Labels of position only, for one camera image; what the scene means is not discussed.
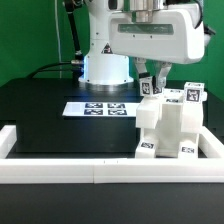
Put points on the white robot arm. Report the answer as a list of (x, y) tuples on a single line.
[(103, 67)]

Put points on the white marker sheet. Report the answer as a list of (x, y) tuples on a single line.
[(100, 109)]

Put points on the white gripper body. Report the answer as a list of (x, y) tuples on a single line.
[(173, 36)]

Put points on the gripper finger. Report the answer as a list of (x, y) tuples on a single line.
[(162, 71), (140, 65)]

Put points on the white U-shaped fence frame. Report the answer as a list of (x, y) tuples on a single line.
[(208, 169)]

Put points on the black camera pole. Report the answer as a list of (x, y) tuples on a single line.
[(70, 6)]

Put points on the white chair back frame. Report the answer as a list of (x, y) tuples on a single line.
[(169, 110)]

